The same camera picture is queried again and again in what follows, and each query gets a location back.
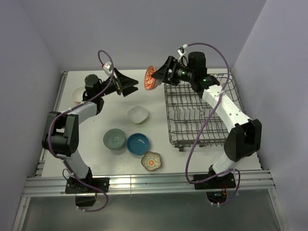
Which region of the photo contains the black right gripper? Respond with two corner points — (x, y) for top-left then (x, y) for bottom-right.
(152, 56), (195, 86)

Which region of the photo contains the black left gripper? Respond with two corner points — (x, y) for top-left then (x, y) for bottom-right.
(97, 68), (138, 98)

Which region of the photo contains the orange floral patterned bowl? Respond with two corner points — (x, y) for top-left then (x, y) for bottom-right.
(144, 66), (162, 91)

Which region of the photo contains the white bowl orange outside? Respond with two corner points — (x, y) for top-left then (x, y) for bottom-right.
(71, 87), (85, 103)

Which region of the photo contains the pale green ceramic bowl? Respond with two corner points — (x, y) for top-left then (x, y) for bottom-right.
(103, 128), (126, 150)

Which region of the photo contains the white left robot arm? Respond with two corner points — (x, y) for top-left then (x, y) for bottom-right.
(42, 69), (139, 192)

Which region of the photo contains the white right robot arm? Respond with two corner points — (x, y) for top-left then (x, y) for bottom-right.
(151, 51), (262, 188)

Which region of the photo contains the small flower shaped patterned dish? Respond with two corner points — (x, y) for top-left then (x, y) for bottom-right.
(141, 152), (162, 171)

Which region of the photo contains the white square bowl green outside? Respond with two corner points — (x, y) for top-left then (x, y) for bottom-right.
(128, 105), (149, 124)

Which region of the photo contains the blue ceramic bowl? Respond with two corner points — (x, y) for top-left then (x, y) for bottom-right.
(127, 133), (150, 155)

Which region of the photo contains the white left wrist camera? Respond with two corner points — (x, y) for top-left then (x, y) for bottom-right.
(103, 61), (114, 76)

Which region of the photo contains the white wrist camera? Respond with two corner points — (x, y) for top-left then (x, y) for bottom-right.
(178, 44), (188, 57)
(103, 61), (114, 76)

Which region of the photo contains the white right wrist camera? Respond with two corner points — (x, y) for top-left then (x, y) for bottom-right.
(178, 44), (188, 57)

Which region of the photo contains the grey wire dish rack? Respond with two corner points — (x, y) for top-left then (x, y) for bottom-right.
(164, 82), (228, 152)

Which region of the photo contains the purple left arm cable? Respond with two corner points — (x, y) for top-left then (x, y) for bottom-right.
(48, 50), (109, 212)

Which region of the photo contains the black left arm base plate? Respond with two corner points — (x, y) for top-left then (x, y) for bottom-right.
(64, 177), (110, 194)

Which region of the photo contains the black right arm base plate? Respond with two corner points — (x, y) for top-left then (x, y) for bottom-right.
(194, 173), (236, 190)

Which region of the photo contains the aluminium frame rail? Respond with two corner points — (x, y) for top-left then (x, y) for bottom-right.
(22, 170), (276, 197)

